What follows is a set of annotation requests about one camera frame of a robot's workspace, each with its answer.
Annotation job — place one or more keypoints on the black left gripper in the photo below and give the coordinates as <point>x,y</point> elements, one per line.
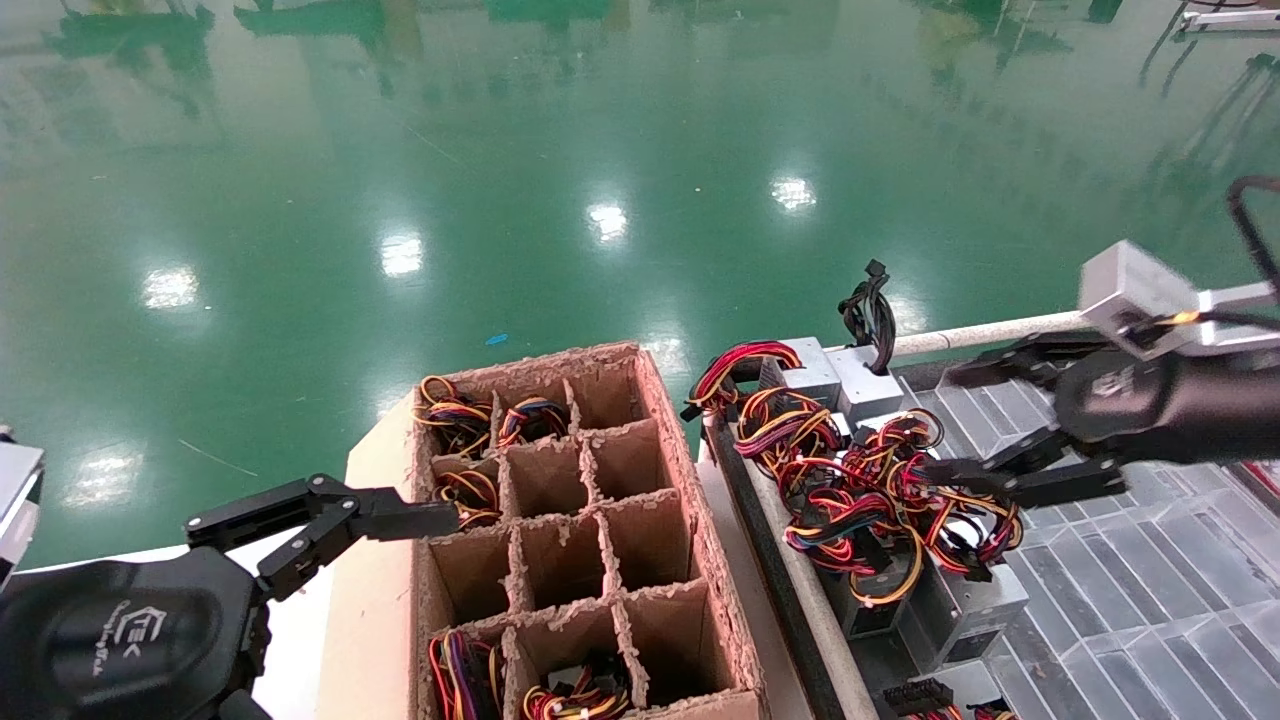
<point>100,650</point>

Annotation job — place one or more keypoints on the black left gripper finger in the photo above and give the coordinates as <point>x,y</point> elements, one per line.
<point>400,520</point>

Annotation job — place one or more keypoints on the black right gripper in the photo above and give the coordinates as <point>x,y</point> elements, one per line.
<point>1180,405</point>

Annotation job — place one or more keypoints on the white cart pipe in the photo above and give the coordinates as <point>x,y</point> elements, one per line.
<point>980,333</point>
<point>815,610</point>

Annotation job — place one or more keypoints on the clear plastic divider tray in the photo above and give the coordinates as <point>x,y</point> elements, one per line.
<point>1150,600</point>

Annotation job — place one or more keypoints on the brown divided cardboard box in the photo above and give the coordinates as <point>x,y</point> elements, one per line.
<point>640,540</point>

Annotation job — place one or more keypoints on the power supply with black connector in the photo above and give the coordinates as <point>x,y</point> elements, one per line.
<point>920,695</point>

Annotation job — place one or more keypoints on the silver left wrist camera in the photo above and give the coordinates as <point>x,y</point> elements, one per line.
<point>18,500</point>

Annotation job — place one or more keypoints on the white metal frame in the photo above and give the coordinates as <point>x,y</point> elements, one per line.
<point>1230,20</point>

